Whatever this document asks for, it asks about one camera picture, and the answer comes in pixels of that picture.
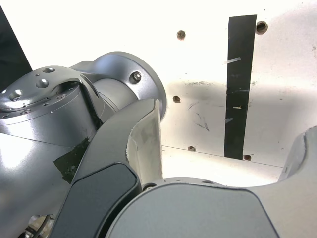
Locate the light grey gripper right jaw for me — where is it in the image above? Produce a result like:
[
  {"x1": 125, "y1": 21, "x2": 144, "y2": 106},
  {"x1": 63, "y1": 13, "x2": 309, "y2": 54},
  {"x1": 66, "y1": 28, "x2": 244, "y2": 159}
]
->
[{"x1": 105, "y1": 125, "x2": 317, "y2": 238}]

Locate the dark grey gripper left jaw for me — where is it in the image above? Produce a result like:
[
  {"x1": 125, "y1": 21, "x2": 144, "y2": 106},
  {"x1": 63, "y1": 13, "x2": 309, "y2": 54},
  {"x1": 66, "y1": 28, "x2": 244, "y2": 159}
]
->
[{"x1": 51, "y1": 98, "x2": 164, "y2": 238}]

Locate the black tape strip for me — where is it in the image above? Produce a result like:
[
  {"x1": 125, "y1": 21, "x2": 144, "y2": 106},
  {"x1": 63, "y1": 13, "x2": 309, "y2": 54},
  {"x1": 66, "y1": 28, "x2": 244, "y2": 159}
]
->
[{"x1": 224, "y1": 14, "x2": 258, "y2": 160}]

